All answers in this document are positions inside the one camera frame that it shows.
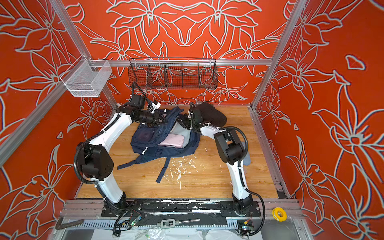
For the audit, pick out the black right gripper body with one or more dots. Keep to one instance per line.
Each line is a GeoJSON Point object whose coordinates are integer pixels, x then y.
{"type": "Point", "coordinates": [186, 122]}

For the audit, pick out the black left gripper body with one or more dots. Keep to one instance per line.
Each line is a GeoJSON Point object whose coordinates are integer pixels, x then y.
{"type": "Point", "coordinates": [152, 119]}

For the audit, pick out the navy blue student backpack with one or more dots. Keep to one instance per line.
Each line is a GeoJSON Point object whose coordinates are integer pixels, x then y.
{"type": "Point", "coordinates": [145, 141]}

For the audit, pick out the pink pencil case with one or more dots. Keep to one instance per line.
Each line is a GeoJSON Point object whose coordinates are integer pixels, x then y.
{"type": "Point", "coordinates": [172, 140]}

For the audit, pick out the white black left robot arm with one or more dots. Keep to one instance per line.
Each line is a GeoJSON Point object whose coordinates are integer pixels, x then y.
{"type": "Point", "coordinates": [92, 162]}

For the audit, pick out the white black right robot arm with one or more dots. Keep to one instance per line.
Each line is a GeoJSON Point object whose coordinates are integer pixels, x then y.
{"type": "Point", "coordinates": [232, 145]}

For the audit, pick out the black hard zip case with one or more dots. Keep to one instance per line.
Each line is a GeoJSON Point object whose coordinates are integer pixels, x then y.
{"type": "Point", "coordinates": [207, 113]}

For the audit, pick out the grey blue glasses case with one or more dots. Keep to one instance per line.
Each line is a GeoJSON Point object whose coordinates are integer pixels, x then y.
{"type": "Point", "coordinates": [247, 159]}

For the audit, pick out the yellow tape roll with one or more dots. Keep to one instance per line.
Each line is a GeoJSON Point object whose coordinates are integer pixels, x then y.
{"type": "Point", "coordinates": [279, 214]}

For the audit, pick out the brown bent metal bar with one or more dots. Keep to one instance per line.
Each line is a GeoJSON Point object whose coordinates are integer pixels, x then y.
{"type": "Point", "coordinates": [60, 225]}

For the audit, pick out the black wire wall basket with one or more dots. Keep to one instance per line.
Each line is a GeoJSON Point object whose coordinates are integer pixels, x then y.
{"type": "Point", "coordinates": [173, 73]}

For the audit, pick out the white wire mesh basket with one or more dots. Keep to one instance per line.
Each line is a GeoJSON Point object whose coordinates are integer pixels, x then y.
{"type": "Point", "coordinates": [84, 80]}

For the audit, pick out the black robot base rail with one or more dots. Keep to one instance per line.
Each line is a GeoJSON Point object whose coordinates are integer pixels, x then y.
{"type": "Point", "coordinates": [221, 207]}

